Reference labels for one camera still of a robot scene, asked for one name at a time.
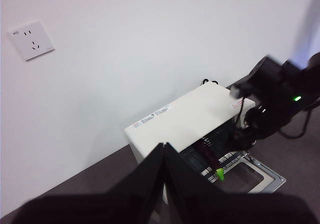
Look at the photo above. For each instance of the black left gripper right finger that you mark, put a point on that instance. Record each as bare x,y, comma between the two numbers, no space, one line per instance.
225,209

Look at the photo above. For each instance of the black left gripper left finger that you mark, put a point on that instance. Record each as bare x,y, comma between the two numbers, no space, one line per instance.
112,204

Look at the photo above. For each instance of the purple eggplant with green stem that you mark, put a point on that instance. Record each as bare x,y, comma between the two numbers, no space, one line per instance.
207,154

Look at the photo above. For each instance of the white Toshiba toaster oven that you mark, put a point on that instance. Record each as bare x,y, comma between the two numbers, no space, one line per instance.
187,114

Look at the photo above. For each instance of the pale grey right wrist camera box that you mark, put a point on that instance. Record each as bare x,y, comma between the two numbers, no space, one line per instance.
236,91

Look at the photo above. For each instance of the white wall socket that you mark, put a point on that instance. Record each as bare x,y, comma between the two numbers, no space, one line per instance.
31,40

